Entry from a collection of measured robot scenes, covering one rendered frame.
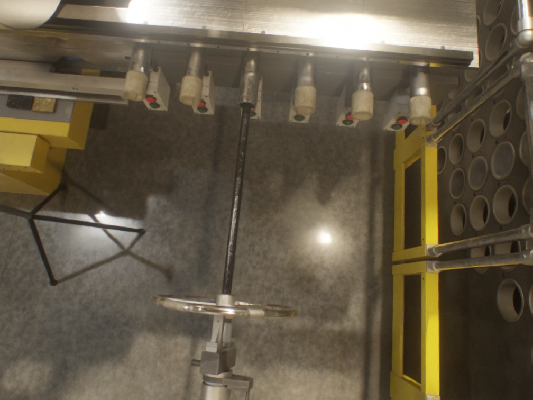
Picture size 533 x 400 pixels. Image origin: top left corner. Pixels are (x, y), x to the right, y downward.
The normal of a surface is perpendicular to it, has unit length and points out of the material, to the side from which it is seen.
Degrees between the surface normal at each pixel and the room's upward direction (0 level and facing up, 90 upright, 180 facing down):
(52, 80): 0
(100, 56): 90
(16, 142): 0
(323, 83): 90
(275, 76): 90
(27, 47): 90
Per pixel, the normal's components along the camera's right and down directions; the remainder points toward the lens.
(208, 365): -0.27, -0.25
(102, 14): 0.00, -0.23
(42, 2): 1.00, 0.09
